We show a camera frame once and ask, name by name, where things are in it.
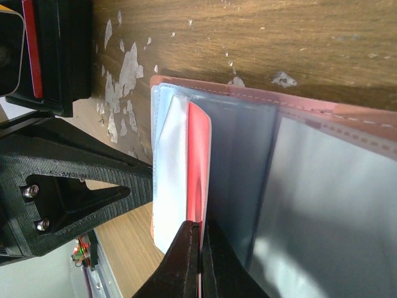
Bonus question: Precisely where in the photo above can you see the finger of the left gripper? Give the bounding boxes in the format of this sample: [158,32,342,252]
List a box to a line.
[1,117,153,264]

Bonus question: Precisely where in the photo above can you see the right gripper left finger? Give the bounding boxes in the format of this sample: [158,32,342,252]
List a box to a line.
[134,220,200,298]

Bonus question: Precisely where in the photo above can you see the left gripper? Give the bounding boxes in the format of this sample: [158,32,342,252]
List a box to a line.
[0,9,25,96]

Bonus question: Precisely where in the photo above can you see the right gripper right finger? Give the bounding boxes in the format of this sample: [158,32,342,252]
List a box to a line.
[202,220,269,298]

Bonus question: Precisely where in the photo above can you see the black bin with red cards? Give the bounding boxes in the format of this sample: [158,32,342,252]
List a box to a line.
[1,1,93,117]

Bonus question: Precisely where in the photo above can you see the red credit card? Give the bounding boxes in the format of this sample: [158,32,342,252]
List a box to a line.
[185,102,213,292]

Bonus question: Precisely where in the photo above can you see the red and white cards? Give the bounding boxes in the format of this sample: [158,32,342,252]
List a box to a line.
[22,0,43,98]

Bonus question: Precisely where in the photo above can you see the white debris pile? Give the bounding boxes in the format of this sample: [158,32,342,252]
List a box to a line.
[94,11,162,156]

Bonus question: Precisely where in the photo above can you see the aluminium mounting rail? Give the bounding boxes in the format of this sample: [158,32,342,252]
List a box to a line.
[69,230,122,298]

